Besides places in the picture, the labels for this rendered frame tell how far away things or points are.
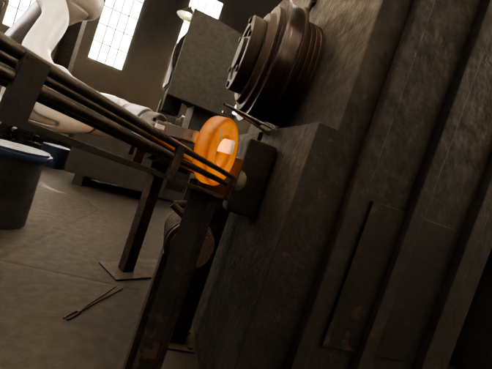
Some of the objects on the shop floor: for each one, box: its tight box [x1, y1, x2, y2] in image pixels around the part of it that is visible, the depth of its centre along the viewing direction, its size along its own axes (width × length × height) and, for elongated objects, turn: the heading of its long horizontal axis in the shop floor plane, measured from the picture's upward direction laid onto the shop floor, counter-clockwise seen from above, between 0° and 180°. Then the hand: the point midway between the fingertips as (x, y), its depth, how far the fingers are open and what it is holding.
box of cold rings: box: [64, 133, 167, 198], centre depth 368 cm, size 103×83×79 cm
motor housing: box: [122, 208, 215, 369], centre depth 87 cm, size 13×22×54 cm, turn 112°
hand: (219, 143), depth 69 cm, fingers closed, pressing on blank
